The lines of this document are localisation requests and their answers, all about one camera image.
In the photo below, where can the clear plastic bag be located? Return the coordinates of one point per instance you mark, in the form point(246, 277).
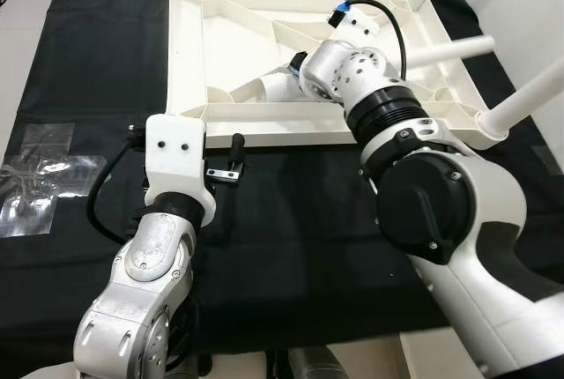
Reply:
point(44, 176)

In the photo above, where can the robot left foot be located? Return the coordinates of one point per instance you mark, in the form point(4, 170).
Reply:
point(198, 368)

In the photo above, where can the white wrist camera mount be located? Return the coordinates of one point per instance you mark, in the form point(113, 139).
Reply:
point(357, 26)
point(176, 159)

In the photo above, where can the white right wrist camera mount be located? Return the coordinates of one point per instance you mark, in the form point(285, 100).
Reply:
point(357, 26)

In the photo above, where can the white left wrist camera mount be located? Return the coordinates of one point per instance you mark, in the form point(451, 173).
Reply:
point(176, 159)

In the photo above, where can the black tablecloth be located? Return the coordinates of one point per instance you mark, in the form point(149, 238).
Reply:
point(291, 238)

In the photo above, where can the white plastic children table top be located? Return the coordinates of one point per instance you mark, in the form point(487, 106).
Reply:
point(229, 53)

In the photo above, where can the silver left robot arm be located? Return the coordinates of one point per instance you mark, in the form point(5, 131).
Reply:
point(141, 291)

